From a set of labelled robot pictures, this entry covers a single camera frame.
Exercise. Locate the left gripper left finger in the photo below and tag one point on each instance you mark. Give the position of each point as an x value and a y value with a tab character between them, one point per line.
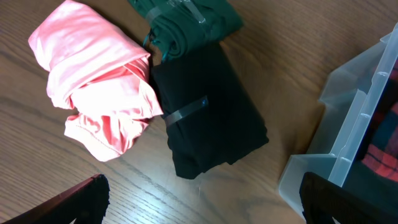
84	203

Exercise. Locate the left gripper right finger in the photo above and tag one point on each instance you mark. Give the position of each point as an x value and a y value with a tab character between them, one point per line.
326	203

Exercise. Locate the black garment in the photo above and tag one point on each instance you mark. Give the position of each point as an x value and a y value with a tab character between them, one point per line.
372	188
209	117

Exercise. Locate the red plaid shirt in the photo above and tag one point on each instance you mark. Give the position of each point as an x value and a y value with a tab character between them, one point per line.
381	137

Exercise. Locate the clear plastic storage bin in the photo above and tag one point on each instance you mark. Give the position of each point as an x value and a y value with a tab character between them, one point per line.
350	96

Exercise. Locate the pink folded garment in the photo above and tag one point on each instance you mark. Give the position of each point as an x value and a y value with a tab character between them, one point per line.
95	68

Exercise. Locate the dark green folded garment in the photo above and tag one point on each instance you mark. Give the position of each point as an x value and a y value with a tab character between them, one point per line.
179	26

